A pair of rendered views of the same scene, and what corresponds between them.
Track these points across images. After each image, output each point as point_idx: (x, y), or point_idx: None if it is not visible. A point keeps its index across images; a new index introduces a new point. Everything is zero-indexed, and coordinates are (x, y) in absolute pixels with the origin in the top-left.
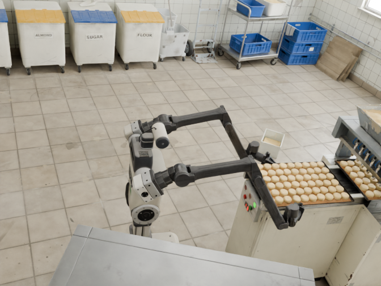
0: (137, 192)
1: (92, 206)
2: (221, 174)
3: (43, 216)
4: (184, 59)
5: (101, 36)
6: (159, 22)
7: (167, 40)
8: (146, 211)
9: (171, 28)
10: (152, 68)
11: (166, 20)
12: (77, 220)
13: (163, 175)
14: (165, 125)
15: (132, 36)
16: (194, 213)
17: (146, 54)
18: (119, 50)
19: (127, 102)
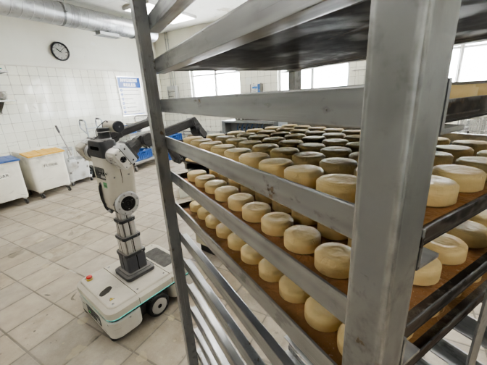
0: (116, 159)
1: (64, 277)
2: (175, 132)
3: (11, 308)
4: (92, 178)
5: (6, 174)
6: (60, 151)
7: (72, 167)
8: (127, 198)
9: (72, 157)
10: (68, 190)
11: (65, 152)
12: (54, 292)
13: (132, 140)
14: (112, 132)
15: (39, 168)
16: (159, 240)
17: (58, 180)
18: (30, 186)
19: (57, 213)
